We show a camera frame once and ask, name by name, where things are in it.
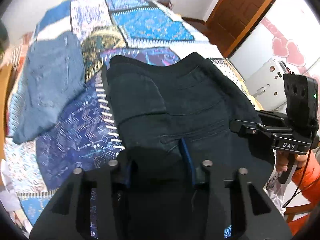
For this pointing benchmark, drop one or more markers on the black pants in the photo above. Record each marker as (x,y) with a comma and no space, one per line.
(154,108)

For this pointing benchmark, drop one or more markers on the wooden door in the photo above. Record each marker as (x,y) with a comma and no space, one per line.
(230,22)

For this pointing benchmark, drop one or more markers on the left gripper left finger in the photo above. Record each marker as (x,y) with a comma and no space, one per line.
(124,168)

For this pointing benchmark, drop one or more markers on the brown wooden lap desk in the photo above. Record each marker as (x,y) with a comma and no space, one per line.
(6,76)

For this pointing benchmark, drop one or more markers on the blue patchwork bedspread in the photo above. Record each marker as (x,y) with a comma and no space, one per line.
(145,30)

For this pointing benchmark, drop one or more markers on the orange sleeve forearm right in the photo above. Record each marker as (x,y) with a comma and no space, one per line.
(310,190)

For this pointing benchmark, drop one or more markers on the folded blue jeans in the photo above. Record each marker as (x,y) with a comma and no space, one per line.
(55,74)

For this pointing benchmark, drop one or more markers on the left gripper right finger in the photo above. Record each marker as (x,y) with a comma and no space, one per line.
(188,162)

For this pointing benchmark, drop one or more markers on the white refrigerator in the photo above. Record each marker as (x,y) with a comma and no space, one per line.
(266,85)

